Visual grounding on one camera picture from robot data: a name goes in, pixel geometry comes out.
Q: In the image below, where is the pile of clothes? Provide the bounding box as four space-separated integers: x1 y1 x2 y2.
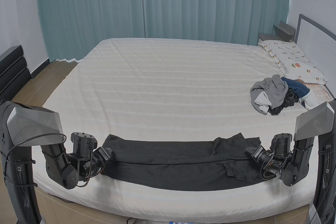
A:
249 74 321 116

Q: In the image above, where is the white printed pillow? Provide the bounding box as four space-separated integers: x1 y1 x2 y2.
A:
258 40 328 85

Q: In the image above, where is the bed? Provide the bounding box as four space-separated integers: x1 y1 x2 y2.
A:
31 13 336 223

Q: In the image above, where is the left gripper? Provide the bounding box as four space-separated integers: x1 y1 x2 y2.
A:
92 147 114 169

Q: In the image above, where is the black chest of drawers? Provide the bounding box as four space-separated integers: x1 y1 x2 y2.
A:
0 45 32 101

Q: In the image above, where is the grey bedside table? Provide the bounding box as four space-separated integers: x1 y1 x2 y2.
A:
258 21 296 42

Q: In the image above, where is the black T-shirt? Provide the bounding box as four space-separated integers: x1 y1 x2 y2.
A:
100 133 277 191

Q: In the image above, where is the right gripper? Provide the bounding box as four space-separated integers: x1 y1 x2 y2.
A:
245 145 271 166

